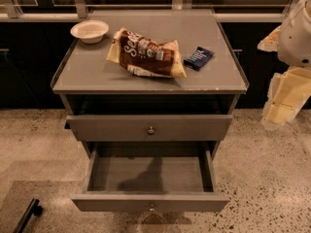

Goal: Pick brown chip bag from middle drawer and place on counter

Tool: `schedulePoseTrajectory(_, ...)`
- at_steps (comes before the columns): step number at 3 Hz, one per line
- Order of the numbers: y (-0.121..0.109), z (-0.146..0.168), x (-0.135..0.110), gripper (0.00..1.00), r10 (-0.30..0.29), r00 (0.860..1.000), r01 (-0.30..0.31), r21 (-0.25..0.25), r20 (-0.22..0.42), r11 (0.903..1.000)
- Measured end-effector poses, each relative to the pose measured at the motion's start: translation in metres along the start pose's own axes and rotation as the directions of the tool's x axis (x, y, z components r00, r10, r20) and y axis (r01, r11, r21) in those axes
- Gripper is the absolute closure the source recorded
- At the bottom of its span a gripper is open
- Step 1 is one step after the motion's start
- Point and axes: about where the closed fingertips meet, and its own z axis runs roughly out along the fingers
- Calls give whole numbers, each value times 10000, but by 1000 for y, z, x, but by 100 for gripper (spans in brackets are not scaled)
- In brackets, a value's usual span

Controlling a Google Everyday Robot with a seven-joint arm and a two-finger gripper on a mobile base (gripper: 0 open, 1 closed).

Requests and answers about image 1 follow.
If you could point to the grey drawer cabinet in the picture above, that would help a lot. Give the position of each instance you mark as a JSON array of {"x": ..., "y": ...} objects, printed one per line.
[{"x": 157, "y": 78}]

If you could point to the metal railing frame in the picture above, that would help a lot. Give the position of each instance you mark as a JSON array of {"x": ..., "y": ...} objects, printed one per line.
[{"x": 76, "y": 10}]

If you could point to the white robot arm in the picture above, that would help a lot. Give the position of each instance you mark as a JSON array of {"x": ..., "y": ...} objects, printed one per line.
[{"x": 294, "y": 42}]

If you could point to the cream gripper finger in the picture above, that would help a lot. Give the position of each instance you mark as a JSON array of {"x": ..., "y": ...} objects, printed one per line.
[
  {"x": 270, "y": 42},
  {"x": 286, "y": 95}
]

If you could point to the black bar handle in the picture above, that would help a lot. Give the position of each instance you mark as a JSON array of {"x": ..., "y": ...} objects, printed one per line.
[{"x": 33, "y": 209}]

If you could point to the brown chip bag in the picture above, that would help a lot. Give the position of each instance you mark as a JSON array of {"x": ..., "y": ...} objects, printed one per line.
[{"x": 144, "y": 57}]

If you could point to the dark blue snack packet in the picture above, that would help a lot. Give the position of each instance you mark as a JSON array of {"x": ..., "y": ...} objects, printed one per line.
[{"x": 199, "y": 58}]

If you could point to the white paper bowl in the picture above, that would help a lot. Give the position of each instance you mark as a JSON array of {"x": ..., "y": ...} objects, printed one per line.
[{"x": 90, "y": 31}]

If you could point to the open middle grey drawer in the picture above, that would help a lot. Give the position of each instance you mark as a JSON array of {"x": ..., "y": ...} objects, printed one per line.
[{"x": 134, "y": 180}]

